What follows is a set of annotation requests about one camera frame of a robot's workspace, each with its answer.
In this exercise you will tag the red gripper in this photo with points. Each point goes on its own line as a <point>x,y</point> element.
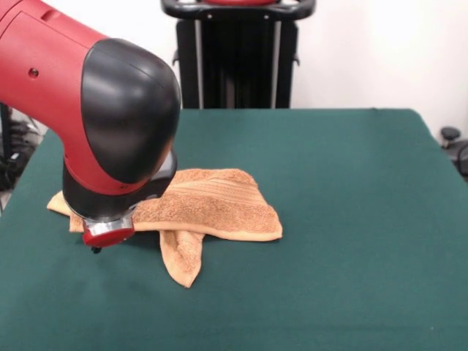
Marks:
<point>108,237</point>

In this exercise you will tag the orange terry towel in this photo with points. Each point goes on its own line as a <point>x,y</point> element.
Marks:
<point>219,208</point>

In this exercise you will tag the red robot base disc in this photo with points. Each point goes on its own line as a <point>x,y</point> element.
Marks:
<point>237,1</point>

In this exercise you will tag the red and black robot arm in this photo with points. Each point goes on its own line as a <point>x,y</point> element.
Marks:
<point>91,109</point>

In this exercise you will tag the black electrical box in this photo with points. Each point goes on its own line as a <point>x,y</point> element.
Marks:
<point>5,128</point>

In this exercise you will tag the dark green table cloth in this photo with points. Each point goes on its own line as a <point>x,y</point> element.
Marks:
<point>329,237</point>

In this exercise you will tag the black office chair base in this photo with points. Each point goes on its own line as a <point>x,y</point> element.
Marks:
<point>450,133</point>

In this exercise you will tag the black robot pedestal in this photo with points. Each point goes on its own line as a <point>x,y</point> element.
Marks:
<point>237,55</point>

